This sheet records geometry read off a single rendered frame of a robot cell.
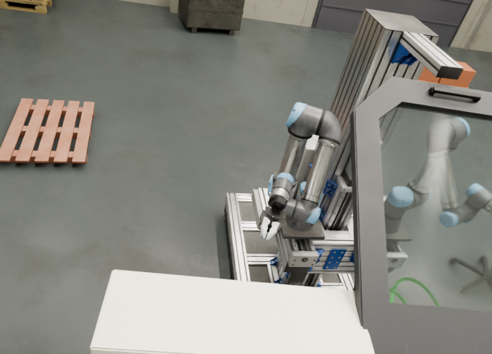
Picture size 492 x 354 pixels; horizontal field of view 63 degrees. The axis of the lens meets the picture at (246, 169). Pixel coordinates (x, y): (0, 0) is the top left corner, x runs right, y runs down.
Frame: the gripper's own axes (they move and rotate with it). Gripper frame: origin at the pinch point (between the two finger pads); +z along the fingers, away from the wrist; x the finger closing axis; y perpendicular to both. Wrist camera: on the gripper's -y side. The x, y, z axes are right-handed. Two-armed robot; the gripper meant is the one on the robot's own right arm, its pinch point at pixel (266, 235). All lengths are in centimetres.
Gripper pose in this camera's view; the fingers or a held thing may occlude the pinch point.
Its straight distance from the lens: 142.7
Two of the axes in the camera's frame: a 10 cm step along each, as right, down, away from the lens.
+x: -9.2, -3.9, 0.4
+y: -2.7, 7.0, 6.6
